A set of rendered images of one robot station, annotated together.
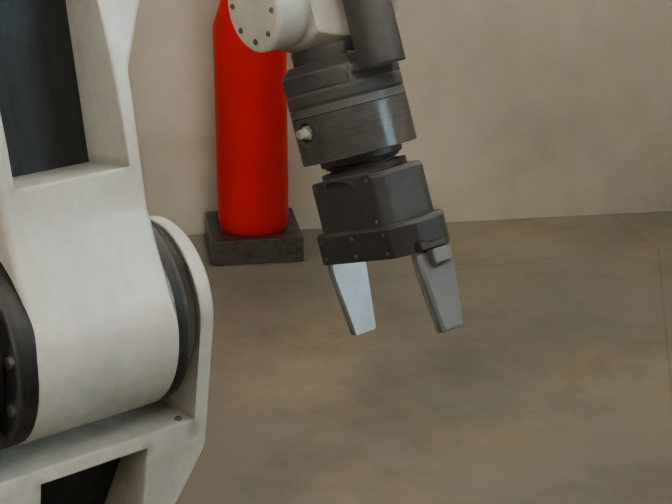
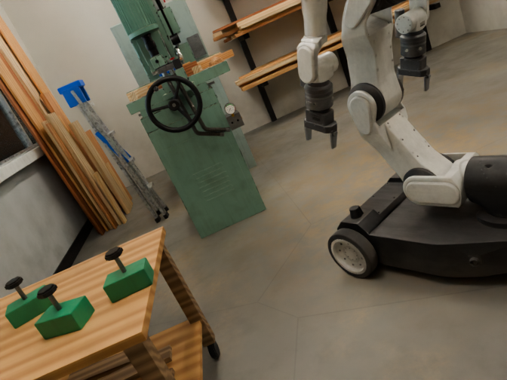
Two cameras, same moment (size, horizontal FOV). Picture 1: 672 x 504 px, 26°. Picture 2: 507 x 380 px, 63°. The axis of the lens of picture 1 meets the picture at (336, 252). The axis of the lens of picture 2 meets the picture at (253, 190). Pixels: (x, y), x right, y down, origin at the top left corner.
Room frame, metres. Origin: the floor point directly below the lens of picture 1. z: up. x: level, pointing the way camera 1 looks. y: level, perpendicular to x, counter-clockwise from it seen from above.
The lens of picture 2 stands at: (2.39, -0.16, 0.97)
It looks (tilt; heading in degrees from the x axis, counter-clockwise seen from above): 19 degrees down; 187
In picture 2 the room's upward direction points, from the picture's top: 24 degrees counter-clockwise
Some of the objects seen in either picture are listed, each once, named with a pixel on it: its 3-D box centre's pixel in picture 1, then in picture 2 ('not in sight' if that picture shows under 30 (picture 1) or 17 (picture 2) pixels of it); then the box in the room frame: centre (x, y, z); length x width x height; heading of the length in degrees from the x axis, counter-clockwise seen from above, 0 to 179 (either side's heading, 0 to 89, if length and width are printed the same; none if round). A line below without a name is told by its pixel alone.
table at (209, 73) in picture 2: not in sight; (178, 87); (0.00, -0.60, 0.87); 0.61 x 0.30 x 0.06; 98
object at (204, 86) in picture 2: not in sight; (175, 98); (-0.04, -0.66, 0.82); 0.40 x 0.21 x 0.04; 98
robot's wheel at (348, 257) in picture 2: not in sight; (351, 252); (0.99, -0.08, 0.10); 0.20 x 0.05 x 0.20; 39
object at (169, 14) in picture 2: not in sight; (169, 22); (-0.34, -0.54, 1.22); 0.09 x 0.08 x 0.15; 8
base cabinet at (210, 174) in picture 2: not in sight; (207, 162); (-0.22, -0.68, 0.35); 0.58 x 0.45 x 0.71; 8
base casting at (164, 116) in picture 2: not in sight; (180, 105); (-0.23, -0.68, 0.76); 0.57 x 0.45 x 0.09; 8
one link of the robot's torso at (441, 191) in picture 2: not in sight; (443, 179); (1.04, 0.29, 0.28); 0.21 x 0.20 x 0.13; 39
